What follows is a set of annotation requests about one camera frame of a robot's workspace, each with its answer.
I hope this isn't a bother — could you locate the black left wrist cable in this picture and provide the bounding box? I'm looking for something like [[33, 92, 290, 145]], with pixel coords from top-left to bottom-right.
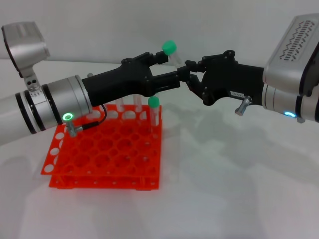
[[96, 103, 108, 125]]

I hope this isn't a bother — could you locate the silver wrist plug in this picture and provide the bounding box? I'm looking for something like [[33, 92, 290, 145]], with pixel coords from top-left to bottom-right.
[[234, 95, 253, 117], [65, 120, 100, 138]]

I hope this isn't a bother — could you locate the silver right wrist plug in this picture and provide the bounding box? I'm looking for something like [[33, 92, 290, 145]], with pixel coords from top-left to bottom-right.
[[234, 95, 253, 117]]

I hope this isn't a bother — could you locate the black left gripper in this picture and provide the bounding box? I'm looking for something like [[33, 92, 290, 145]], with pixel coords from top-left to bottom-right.
[[81, 50, 192, 107]]

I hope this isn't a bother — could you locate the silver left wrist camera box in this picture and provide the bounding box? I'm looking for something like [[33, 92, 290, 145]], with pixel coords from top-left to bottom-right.
[[1, 21, 50, 92]]

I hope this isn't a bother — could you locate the orange plastic test tube rack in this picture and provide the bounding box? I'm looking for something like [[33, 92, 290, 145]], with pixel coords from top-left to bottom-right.
[[40, 104, 162, 191]]

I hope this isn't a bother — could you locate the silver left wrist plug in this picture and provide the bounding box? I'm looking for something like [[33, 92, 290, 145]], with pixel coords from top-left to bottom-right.
[[65, 120, 100, 138]]

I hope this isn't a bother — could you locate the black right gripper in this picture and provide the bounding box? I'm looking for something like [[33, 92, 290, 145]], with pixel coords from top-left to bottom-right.
[[185, 49, 265, 107]]

